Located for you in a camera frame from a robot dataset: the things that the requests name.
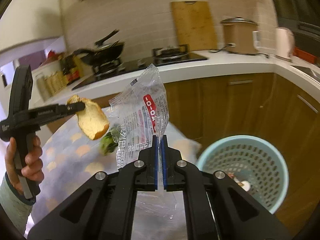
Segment clear plastic bag red label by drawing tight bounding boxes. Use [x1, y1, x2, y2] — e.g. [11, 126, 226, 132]
[109, 64, 176, 219]

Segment light green sleeve forearm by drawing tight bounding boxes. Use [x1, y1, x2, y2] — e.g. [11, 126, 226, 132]
[0, 173, 36, 235]

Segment light blue trash basket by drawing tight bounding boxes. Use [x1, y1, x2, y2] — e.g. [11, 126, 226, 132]
[196, 135, 289, 213]

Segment person left hand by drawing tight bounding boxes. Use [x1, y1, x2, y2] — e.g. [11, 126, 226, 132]
[4, 135, 45, 195]

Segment yellow slotted basket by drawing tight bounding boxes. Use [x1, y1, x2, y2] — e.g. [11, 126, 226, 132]
[45, 71, 67, 95]

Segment glass jar on counter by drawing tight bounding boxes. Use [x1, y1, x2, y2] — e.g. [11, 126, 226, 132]
[36, 73, 52, 101]

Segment soy sauce bottle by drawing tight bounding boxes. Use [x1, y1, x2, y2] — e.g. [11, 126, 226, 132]
[60, 55, 80, 86]

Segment green leafy vegetable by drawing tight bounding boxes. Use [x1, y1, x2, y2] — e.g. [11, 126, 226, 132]
[100, 124, 120, 156]

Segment black gas stove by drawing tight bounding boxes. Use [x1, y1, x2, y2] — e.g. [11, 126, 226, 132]
[72, 44, 208, 90]

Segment wooden base cabinets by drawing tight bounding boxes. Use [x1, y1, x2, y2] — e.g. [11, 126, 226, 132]
[165, 73, 319, 234]

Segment wooden cutting board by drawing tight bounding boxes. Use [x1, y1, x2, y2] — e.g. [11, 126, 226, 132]
[170, 1, 217, 51]

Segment brown slow cooker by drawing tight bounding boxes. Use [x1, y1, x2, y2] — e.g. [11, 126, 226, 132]
[220, 17, 260, 55]

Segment dark window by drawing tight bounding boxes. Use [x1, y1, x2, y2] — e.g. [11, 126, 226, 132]
[273, 0, 319, 57]

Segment black wok with handle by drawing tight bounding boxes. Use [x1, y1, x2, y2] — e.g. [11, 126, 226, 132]
[73, 29, 125, 67]

